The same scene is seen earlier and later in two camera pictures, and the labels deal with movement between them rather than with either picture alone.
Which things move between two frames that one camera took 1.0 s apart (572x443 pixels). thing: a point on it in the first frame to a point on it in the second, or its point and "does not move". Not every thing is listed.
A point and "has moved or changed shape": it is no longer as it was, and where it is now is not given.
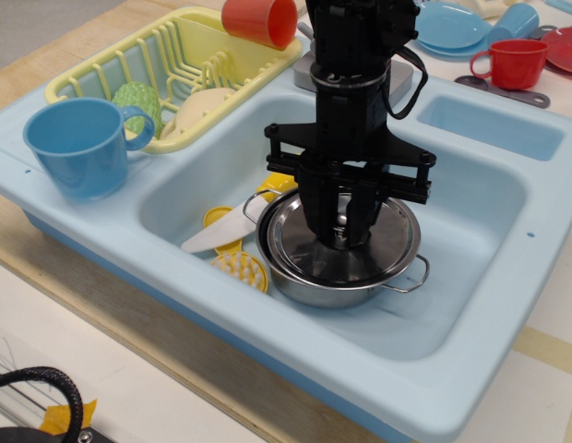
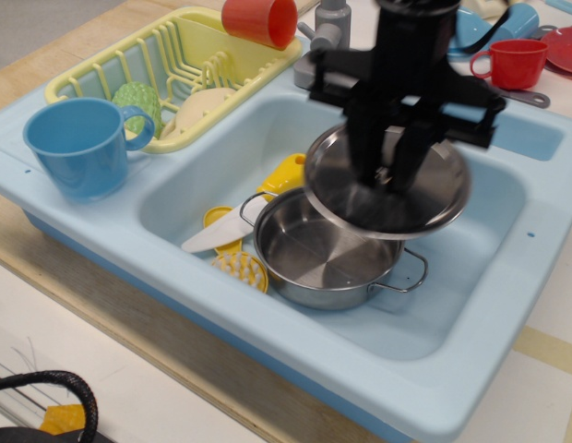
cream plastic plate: x=195 y=104 does not move
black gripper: x=351 y=132 to x=410 y=65
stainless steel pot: x=307 y=270 does not move
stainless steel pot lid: x=394 y=239 has moved or changed shape
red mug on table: x=515 y=64 does not move
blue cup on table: x=518 y=21 does not move
